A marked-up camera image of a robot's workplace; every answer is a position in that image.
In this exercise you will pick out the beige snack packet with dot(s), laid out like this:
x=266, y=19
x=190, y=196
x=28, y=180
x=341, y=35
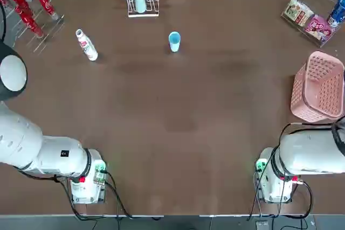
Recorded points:
x=297, y=12

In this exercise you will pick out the clear acrylic bottle shelf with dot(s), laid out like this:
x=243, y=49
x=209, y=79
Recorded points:
x=51, y=33

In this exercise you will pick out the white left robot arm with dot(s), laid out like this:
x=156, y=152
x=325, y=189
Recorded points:
x=24, y=138

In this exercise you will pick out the pale green cup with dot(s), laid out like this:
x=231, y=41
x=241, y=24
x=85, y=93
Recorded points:
x=140, y=2

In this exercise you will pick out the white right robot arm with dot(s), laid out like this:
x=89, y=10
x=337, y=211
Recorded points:
x=304, y=152

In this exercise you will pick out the blue ceramic cup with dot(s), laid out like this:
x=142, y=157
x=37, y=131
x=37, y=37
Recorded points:
x=174, y=42

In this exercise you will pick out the purple snack packet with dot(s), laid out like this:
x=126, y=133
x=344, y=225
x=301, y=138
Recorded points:
x=318, y=28

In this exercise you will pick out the white juice bottle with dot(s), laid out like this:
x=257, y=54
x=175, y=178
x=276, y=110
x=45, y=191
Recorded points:
x=87, y=45

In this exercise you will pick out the pink plastic basket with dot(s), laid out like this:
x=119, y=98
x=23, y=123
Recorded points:
x=320, y=87

